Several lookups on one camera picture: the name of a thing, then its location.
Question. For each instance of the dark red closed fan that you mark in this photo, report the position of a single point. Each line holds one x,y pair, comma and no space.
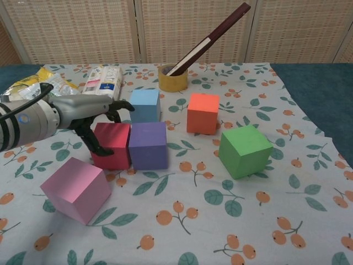
220,27

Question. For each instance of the orange foam cube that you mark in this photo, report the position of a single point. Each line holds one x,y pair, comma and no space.
201,116

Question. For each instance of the woven folding screen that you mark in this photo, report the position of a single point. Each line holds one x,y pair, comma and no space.
82,27

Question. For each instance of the purple foam cube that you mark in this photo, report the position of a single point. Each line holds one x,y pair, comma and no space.
149,146

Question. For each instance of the red foam cube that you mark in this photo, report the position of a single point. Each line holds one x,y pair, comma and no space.
113,143

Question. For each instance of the white carton box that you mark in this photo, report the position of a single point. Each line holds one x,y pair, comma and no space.
104,80

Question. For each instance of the light blue foam cube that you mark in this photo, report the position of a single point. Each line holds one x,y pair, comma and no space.
144,106

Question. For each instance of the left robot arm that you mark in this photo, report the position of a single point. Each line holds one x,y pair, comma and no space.
30,124

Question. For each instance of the white green snack bag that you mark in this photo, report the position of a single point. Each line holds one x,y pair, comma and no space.
62,84

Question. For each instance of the pink foam cube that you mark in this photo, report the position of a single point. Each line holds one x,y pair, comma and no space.
74,190

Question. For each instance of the floral tablecloth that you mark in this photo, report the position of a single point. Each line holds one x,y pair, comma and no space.
193,234

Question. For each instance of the yellow tape roll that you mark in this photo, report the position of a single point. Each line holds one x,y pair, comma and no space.
172,82

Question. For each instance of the green foam cube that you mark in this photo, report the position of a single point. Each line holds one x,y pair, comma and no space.
242,151

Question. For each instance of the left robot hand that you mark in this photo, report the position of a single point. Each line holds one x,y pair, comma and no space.
82,106

